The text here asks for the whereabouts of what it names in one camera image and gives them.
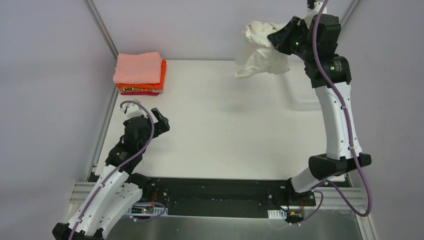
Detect white cable duct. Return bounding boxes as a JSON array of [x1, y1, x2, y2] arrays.
[[267, 209, 287, 220], [124, 204, 168, 217]]

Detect left white cable duct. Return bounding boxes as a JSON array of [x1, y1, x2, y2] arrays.
[[124, 204, 168, 217]]

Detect pink folded t shirt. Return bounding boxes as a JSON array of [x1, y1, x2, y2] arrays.
[[113, 51, 163, 84]]

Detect white plastic basket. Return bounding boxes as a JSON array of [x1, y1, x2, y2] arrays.
[[284, 55, 321, 111]]

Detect cream white t shirt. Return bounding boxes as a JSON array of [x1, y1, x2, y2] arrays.
[[234, 20, 290, 78]]

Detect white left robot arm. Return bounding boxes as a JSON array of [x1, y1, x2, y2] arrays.
[[52, 104, 170, 240]]

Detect magenta folded t shirt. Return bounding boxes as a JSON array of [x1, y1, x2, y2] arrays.
[[120, 92, 160, 96]]

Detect aluminium frame rail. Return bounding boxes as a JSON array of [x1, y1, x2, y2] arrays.
[[69, 182, 368, 213]]

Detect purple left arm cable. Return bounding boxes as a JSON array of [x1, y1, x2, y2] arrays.
[[67, 100, 167, 240]]

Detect brown patterned folded t shirt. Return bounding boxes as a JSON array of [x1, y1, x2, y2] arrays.
[[117, 86, 163, 93]]

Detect right white cable duct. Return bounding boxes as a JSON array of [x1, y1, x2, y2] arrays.
[[267, 209, 287, 220]]

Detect orange folded t shirt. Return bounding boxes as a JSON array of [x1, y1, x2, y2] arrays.
[[115, 59, 168, 90]]

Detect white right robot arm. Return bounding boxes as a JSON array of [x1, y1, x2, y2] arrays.
[[267, 14, 372, 205]]

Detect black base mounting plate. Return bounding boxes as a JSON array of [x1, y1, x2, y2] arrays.
[[137, 177, 316, 218]]

